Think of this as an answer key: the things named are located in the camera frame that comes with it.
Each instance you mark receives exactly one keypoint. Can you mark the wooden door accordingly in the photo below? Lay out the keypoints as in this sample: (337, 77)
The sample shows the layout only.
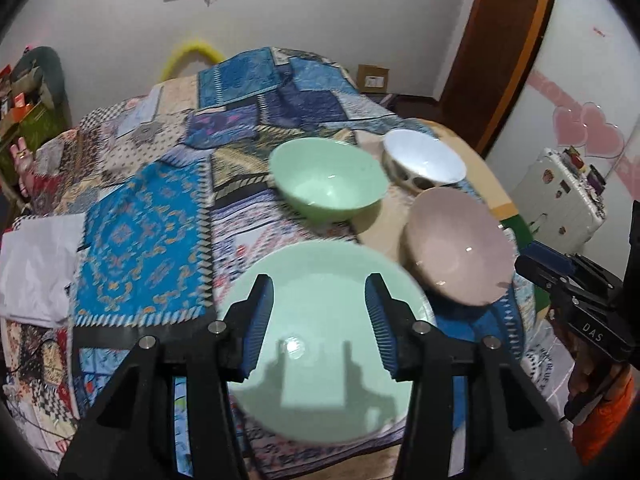
(480, 50)

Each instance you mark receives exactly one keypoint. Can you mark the small jar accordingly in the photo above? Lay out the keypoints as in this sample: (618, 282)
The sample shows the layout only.
(575, 157)
(595, 176)

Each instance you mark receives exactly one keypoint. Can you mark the white suitcase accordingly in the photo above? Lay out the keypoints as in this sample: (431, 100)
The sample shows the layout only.
(550, 200)

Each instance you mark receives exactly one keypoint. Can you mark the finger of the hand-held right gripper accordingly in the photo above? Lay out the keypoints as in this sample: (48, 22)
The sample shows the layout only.
(550, 257)
(535, 267)

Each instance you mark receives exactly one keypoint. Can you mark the white heart-print sliding door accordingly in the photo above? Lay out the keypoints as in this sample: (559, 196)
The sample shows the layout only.
(585, 60)

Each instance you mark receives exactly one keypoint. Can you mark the cardboard box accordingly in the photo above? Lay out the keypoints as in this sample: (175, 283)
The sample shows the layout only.
(372, 79)

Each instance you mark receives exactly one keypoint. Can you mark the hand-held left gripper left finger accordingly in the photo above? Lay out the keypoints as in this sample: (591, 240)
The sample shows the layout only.
(257, 325)

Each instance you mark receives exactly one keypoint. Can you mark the white cloth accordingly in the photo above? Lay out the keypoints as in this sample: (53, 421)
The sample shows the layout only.
(40, 270)

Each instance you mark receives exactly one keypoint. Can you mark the person's right forearm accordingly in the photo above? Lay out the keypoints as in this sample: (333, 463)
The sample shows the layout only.
(615, 425)

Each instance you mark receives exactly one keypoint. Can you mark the mint green plate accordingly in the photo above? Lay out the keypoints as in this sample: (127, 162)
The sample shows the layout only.
(320, 285)

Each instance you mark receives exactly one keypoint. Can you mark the yellow foam arch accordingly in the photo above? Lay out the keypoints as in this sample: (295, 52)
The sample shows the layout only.
(172, 57)

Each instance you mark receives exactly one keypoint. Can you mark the person's right hand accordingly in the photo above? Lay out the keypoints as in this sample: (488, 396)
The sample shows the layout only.
(592, 377)

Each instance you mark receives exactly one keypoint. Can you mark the pink bowl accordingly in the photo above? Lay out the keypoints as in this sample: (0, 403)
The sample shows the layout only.
(455, 240)

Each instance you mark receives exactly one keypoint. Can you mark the patchwork blanket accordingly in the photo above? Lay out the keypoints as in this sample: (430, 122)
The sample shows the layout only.
(150, 240)

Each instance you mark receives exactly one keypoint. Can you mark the grey neck pillow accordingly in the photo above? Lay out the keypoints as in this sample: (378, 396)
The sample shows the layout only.
(50, 67)

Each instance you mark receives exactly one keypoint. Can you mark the mint green bowl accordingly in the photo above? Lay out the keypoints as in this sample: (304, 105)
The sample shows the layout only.
(325, 175)

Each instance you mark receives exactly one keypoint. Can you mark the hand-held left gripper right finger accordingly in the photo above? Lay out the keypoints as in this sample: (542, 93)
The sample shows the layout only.
(382, 325)

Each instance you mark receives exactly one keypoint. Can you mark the white bowl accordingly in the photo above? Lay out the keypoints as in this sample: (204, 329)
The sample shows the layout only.
(425, 155)

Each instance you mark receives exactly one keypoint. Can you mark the pink bunny toy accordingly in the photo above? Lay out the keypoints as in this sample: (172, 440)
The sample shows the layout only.
(22, 165)

